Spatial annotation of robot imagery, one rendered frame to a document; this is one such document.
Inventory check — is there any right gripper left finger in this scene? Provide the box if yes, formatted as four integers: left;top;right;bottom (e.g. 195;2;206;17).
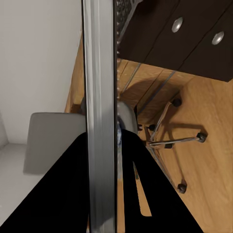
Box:
0;133;89;233

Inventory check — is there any notebook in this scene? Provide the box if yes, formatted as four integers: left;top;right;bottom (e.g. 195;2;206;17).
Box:
81;0;119;233

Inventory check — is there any swivel chair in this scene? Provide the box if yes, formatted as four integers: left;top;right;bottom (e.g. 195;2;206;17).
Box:
23;97;207;194

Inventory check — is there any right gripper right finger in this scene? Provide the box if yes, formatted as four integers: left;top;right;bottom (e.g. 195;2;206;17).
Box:
122;129;203;233

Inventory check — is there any keyboard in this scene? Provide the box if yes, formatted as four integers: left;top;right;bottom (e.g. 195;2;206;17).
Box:
117;0;144;47

